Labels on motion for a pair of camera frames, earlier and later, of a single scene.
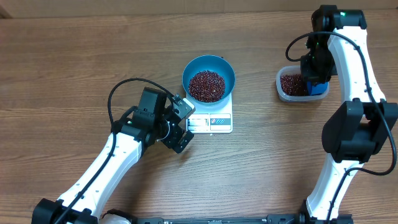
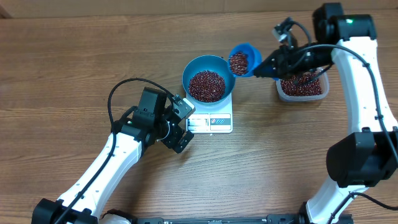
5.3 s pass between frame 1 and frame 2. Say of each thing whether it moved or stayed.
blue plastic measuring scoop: moved
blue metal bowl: stayed
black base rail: stayed
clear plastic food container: stayed
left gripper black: stayed
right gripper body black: moved
